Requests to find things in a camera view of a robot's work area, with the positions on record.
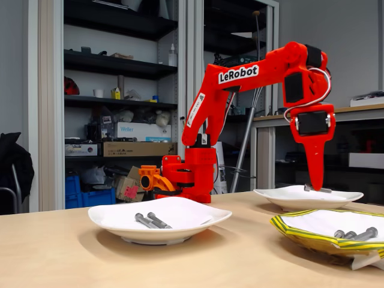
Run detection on white squeeze bottle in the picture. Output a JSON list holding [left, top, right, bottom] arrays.
[[168, 43, 178, 67]]

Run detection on flat grey white box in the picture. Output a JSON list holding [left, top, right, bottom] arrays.
[[65, 143, 98, 157]]

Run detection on white printed carton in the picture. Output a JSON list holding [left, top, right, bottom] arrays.
[[213, 141, 228, 195]]

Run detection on grey open shelf cabinet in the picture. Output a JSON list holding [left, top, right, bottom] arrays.
[[28, 0, 188, 212], [185, 0, 280, 194]]

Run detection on cardboard box pink label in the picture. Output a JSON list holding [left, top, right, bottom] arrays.
[[115, 166, 147, 203]]

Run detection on black jacket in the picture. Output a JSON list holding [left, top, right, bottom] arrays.
[[0, 131, 35, 215]]

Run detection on metal tube chair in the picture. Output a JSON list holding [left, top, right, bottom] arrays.
[[0, 163, 23, 214]]

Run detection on stack of books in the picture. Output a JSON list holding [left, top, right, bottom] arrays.
[[223, 55, 259, 68]]

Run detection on metal coat stand wooden knobs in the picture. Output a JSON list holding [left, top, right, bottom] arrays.
[[229, 10, 266, 194]]

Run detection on white tray with cables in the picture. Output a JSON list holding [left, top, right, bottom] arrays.
[[350, 91, 384, 108]]

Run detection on white paper napkin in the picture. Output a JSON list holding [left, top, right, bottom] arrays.
[[100, 197, 214, 230], [269, 185, 349, 201]]

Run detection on long brown cardboard box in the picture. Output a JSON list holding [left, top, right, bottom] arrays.
[[103, 141, 178, 158]]

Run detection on grey sideboard wooden top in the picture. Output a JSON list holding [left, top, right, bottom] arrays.
[[253, 103, 384, 206]]

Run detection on white servo cable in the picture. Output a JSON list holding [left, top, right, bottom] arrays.
[[283, 67, 333, 122]]

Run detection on white square ceramic plate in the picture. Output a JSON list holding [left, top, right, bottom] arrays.
[[88, 196, 233, 246], [253, 185, 364, 212]]

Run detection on low blue plastic crate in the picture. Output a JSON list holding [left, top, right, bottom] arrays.
[[80, 188, 117, 208]]

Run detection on yellow green striped plate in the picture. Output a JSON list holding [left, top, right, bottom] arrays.
[[269, 209, 384, 271]]

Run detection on red black helmet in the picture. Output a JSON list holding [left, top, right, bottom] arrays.
[[64, 76, 80, 96]]

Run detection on orange printed table clamp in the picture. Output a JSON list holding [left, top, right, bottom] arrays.
[[138, 164, 178, 193]]

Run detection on white plush lump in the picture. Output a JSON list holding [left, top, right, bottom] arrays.
[[155, 109, 172, 128]]

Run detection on white box in sideboard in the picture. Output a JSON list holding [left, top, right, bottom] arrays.
[[349, 152, 384, 169]]

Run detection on white Weller box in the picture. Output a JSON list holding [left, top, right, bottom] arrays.
[[115, 121, 172, 143]]

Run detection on tall blue plastic crate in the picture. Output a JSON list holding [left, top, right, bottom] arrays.
[[65, 175, 82, 210]]

